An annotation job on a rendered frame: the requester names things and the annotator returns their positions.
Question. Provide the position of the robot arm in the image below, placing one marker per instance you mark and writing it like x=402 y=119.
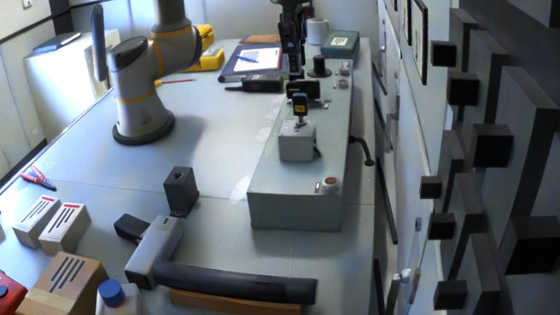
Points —
x=140 y=96

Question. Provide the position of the black key with yellow tag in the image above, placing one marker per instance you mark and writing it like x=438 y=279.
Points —
x=299 y=105

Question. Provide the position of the grey lock box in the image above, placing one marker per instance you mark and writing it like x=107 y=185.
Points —
x=296 y=144

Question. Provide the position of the black key rack block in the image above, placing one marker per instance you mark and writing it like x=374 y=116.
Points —
x=181 y=190

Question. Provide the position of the white mug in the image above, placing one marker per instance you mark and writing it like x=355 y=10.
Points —
x=316 y=30

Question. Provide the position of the brown notebook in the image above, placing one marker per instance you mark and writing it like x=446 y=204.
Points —
x=260 y=39

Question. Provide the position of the black round knob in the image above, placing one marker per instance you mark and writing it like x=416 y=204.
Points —
x=320 y=64

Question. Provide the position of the dark blue clipboard with paper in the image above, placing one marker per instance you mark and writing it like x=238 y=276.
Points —
x=258 y=59

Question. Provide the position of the green case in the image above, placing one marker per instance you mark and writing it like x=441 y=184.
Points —
x=340 y=46

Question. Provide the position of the black meter box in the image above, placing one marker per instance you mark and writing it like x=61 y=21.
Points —
x=304 y=88

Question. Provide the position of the blue pen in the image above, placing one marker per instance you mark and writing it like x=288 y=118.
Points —
x=247 y=58

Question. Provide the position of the black handheld radio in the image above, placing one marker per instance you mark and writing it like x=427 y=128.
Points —
x=262 y=83

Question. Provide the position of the small red push button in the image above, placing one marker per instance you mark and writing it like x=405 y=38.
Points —
x=343 y=83

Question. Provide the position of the yellow multimeter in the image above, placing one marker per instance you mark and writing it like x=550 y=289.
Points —
x=210 y=59

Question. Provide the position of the red and yellow screwdriver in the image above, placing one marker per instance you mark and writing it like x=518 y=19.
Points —
x=175 y=81

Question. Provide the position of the black bent lever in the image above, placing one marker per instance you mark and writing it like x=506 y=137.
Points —
x=362 y=145

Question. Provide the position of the grey-green control panel box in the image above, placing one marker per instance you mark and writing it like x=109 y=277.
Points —
x=306 y=170

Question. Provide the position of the orange round push button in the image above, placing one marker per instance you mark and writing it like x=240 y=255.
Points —
x=330 y=183

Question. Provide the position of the grey switchboard cabinet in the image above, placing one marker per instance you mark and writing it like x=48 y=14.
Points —
x=420 y=162

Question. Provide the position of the black flat monitor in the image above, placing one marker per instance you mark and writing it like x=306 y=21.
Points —
x=99 y=43

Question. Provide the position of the white cabinet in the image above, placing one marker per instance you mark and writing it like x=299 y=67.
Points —
x=61 y=87

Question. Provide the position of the dark grey book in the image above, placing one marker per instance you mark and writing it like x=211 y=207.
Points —
x=54 y=42

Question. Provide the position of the white and black handheld tool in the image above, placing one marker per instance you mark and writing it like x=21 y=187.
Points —
x=153 y=245

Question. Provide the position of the black long torch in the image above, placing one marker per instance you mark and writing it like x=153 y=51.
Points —
x=236 y=283

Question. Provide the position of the brown wooden board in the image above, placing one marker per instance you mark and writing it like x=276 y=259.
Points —
x=227 y=305

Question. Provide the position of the white box with black stripes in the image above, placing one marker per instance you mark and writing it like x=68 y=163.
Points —
x=63 y=229
x=33 y=223

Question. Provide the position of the white bottle with blue cap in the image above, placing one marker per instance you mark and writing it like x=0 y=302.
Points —
x=118 y=299

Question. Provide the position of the brown cardboard box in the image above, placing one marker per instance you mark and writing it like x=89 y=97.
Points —
x=61 y=284

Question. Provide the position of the red case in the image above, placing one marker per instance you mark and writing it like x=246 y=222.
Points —
x=11 y=295

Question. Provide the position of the small silver toggle switch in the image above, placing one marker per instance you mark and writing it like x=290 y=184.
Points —
x=326 y=104

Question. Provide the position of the white wall switch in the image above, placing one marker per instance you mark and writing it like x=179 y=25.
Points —
x=27 y=0

